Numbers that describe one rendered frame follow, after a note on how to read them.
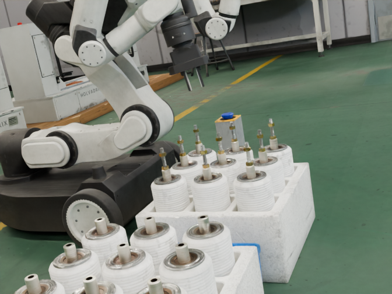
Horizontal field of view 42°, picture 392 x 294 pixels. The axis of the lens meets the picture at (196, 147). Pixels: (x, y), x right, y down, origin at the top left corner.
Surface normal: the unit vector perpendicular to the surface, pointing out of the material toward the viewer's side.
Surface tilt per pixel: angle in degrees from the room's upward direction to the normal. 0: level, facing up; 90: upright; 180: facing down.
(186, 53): 87
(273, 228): 90
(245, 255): 0
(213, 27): 98
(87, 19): 105
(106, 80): 113
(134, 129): 90
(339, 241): 0
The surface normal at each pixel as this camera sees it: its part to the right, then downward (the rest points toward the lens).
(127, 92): -0.37, 0.29
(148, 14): -0.07, 0.21
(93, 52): 0.15, 0.47
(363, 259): -0.17, -0.95
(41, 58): 0.91, -0.06
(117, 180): 0.53, -0.71
